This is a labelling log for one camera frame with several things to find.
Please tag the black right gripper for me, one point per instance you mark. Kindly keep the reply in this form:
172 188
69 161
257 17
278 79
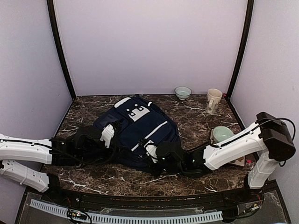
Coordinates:
156 171

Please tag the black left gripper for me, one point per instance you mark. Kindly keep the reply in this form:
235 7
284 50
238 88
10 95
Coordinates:
116 127

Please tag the navy blue student backpack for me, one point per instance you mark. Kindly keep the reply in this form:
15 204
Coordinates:
142 119

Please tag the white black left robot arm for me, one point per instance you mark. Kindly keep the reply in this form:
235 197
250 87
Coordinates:
15 150

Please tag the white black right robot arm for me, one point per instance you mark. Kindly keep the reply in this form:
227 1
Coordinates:
268 135

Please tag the celadon bowl on plate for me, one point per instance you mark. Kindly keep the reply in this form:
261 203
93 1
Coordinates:
221 133

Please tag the celadon bowl at back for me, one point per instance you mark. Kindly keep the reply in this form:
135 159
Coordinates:
183 92

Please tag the square floral plate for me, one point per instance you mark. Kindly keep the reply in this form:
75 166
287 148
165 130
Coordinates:
238 162

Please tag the cream ceramic mug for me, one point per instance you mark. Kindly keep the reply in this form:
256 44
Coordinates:
214 97

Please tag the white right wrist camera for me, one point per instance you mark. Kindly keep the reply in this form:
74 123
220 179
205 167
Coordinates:
150 148

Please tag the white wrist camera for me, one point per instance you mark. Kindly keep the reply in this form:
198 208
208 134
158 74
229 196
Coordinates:
110 132
150 148

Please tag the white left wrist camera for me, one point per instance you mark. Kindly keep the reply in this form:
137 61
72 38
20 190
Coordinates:
110 132

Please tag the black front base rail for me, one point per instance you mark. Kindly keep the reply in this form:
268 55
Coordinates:
223 200

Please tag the grey slotted cable duct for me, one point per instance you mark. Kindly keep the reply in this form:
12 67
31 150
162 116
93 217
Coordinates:
117 216

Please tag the black left frame post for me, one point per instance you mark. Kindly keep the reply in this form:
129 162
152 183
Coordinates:
59 48

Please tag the black frame post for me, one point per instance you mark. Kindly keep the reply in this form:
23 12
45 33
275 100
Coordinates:
242 47
59 48

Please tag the black right frame post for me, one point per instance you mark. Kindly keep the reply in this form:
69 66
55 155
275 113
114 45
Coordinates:
242 47

